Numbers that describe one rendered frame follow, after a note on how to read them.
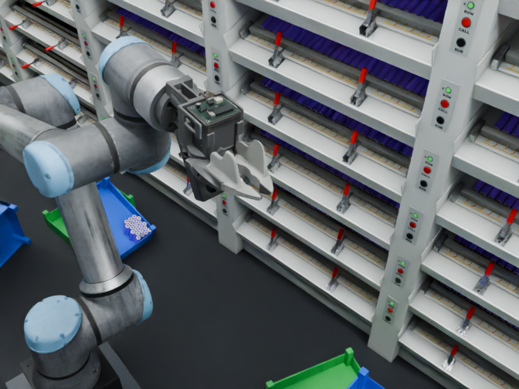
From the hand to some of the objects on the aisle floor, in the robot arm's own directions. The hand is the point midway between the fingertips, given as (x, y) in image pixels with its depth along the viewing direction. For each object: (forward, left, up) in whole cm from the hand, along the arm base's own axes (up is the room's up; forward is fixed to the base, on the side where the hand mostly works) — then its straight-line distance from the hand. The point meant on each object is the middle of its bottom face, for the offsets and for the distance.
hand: (259, 194), depth 75 cm
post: (+79, +14, -115) cm, 140 cm away
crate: (+43, +11, -118) cm, 126 cm away
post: (+66, +83, -118) cm, 158 cm away
